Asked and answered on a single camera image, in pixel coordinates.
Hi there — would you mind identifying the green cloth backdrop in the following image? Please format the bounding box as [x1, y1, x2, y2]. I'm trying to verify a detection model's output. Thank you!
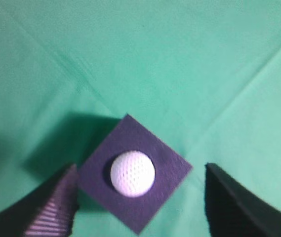
[0, 0, 281, 237]

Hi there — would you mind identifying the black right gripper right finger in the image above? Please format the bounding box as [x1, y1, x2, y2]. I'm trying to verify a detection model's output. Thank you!
[205, 163, 281, 237]

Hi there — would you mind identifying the dark navy cube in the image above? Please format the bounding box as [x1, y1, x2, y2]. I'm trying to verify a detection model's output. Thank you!
[79, 115, 192, 234]

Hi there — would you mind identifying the white dimpled golf ball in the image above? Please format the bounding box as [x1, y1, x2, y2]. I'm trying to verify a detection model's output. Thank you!
[110, 150, 156, 198]

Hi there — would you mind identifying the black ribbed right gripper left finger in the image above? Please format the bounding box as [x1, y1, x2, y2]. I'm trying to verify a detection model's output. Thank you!
[0, 163, 79, 237]

